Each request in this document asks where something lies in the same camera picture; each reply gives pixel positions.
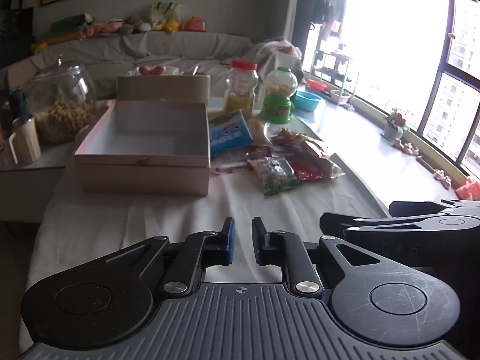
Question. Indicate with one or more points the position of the large window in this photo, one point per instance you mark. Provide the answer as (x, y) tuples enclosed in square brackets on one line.
[(393, 45)]

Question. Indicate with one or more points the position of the green white nut packet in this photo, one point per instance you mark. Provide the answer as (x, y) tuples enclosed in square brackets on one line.
[(273, 176)]

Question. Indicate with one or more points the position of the grey covered sofa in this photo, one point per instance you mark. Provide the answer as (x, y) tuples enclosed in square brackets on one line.
[(168, 48)]

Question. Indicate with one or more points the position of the orange red chips packet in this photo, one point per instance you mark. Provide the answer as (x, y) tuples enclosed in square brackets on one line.
[(300, 142)]

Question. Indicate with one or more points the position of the white mug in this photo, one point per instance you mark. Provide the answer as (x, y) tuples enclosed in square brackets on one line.
[(26, 140)]

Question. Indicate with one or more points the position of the green candy dispenser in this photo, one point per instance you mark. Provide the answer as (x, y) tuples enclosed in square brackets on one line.
[(277, 101)]

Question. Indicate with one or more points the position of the dark blue bottle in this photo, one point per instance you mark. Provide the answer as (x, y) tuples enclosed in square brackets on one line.
[(18, 103)]

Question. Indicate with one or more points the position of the small potted plant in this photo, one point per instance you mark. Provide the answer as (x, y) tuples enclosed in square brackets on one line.
[(395, 127)]

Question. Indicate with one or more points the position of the clear egg tray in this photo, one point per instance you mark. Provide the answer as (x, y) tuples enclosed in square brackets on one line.
[(153, 72)]

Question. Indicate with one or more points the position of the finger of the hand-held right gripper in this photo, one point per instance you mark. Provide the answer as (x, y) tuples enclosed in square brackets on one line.
[(375, 227), (431, 207)]

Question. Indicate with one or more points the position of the green plush toy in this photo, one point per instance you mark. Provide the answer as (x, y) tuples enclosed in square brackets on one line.
[(73, 22)]

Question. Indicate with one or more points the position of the small clay figurines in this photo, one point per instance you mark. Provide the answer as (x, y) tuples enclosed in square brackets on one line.
[(442, 178), (407, 148)]

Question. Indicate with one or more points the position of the plastic jar with red lid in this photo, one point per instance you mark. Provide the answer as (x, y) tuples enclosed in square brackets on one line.
[(241, 90)]

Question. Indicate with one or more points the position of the white tablecloth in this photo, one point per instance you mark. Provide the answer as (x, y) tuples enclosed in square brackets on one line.
[(150, 217)]

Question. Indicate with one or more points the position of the orange plush toy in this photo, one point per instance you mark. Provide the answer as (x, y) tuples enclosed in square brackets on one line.
[(195, 24)]

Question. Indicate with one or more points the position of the red packet with white label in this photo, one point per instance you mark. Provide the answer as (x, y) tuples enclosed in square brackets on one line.
[(313, 169)]

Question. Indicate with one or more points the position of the white plastic bag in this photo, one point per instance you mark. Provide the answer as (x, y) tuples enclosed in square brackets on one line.
[(279, 52)]

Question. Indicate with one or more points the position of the pink plush toy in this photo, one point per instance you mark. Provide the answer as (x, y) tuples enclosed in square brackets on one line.
[(108, 28)]

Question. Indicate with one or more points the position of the large glass jar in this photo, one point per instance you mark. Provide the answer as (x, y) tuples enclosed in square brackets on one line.
[(62, 108)]

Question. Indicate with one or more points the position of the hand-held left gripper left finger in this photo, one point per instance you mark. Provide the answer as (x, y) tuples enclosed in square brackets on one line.
[(229, 242)]

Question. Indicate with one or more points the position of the red white striped packet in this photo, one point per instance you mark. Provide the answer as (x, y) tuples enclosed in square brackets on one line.
[(230, 168)]

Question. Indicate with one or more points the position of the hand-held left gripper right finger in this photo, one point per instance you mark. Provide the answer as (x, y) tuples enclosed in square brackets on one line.
[(257, 242)]

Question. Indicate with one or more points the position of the blue snack packet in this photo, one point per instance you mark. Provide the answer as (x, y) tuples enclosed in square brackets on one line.
[(230, 135)]

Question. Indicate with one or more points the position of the grey plush toy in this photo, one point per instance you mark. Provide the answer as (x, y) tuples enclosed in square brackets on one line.
[(137, 24)]

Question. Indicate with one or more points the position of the hanging clothes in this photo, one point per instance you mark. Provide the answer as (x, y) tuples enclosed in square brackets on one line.
[(326, 13)]

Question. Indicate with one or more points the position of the blue bowl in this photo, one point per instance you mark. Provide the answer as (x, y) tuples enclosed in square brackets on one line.
[(307, 101)]

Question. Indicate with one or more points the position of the yellow white plush toy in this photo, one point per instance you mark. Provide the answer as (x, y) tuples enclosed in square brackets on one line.
[(165, 17)]

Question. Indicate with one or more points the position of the metal shelf rack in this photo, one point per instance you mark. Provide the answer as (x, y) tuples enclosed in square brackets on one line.
[(337, 71)]

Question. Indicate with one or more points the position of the brown egg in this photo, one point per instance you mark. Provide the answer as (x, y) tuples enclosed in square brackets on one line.
[(145, 69), (158, 69)]

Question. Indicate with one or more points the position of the pink hinged box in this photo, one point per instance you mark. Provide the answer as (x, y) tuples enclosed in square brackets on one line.
[(142, 174)]

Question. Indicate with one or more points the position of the dark cabinet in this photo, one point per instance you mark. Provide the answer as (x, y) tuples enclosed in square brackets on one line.
[(15, 26)]

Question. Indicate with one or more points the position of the red basin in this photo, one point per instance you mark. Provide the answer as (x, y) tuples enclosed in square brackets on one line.
[(317, 84)]

